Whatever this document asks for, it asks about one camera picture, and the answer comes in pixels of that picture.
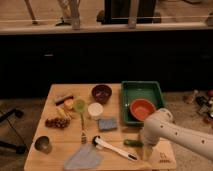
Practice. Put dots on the purple bowl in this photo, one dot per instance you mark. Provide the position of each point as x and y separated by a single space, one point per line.
101 93

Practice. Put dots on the yellow corn toy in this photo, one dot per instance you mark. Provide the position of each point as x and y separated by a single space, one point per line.
63 113

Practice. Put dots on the white round container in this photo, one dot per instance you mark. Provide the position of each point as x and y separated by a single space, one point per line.
95 111

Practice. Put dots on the grey blue cloth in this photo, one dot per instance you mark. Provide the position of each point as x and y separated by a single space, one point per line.
86 157

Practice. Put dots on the green pepper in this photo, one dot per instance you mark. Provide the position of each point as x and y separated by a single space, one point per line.
133 143

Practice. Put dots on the white handled brush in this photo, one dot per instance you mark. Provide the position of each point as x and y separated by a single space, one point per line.
99 142

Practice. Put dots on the bunch of dark grapes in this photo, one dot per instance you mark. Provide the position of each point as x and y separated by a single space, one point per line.
59 123

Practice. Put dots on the metal cup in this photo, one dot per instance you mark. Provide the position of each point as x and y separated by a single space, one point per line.
43 144

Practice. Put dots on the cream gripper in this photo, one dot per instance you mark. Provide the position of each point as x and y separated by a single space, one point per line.
147 151

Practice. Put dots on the green spatula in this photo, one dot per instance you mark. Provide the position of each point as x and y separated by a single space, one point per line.
79 107

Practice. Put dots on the brown sushi toy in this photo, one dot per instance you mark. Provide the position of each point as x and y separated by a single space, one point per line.
61 100

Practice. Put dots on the green plastic tray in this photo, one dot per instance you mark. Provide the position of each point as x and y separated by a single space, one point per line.
131 90

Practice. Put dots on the orange bowl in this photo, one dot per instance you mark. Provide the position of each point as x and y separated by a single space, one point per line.
140 109

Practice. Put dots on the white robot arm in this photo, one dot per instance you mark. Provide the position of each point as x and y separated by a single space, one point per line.
160 125

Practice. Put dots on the orange fruit toy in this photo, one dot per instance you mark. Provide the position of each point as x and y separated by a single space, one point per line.
68 104

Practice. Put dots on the blue sponge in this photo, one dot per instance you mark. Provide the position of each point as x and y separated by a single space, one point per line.
107 124

